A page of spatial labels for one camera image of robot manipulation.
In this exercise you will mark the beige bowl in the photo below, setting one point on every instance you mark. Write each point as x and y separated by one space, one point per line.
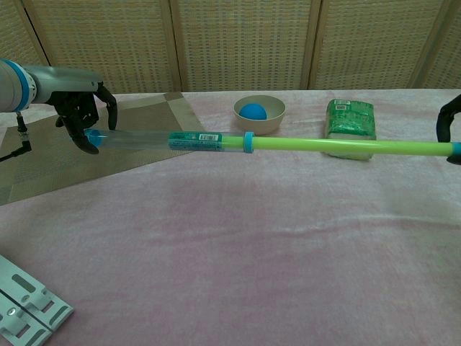
260 124

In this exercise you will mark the grey metal bracket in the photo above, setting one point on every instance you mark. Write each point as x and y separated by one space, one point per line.
25 310

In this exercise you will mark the woven folding screen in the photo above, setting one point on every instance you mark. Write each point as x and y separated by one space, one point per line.
230 43

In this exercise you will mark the long green water pump toy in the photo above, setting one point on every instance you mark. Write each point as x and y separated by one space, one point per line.
288 142

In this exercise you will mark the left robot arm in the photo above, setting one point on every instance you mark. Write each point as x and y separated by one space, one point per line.
12 86

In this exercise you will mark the blue ball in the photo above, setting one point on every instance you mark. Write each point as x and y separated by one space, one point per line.
253 111

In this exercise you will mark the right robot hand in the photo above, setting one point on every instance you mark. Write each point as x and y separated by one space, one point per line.
446 122

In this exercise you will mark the green tissue pack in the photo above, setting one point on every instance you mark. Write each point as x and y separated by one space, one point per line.
351 120

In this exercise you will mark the brown woven placemat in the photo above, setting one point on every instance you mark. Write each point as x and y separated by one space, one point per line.
119 151

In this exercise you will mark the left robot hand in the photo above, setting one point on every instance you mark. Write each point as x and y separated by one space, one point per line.
75 108

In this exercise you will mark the pink fleece cloth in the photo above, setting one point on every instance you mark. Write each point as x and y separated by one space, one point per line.
230 252

